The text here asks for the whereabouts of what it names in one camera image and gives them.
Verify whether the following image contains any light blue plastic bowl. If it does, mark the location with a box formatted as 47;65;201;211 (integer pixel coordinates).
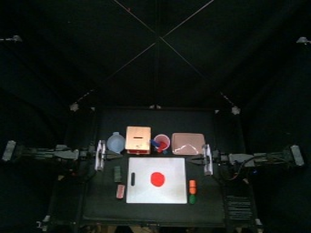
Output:
106;131;129;155

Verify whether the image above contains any red drawer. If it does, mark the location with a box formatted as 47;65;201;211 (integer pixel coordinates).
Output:
126;149;153;156

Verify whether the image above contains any wooden drawer box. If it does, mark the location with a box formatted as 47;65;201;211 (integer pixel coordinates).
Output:
125;126;154;156

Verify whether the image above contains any red dough disc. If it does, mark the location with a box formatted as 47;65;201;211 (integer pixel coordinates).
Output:
150;171;167;187

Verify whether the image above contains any pink square tray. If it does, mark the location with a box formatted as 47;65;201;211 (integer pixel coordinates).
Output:
170;132;208;157

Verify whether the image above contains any orange toy piece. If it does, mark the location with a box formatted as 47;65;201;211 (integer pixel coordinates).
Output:
188;179;198;196

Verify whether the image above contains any red plastic tool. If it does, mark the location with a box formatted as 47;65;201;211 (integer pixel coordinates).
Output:
155;140;170;154

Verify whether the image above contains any pink block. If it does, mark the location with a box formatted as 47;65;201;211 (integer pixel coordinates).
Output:
115;184;127;200

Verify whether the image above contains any white text table label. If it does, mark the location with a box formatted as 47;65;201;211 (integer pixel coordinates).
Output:
225;195;254;221

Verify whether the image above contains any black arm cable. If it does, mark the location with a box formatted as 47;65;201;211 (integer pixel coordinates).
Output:
237;154;266;172

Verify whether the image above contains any thin frame cord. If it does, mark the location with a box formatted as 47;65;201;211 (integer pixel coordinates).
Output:
75;0;216;106
113;0;238;107

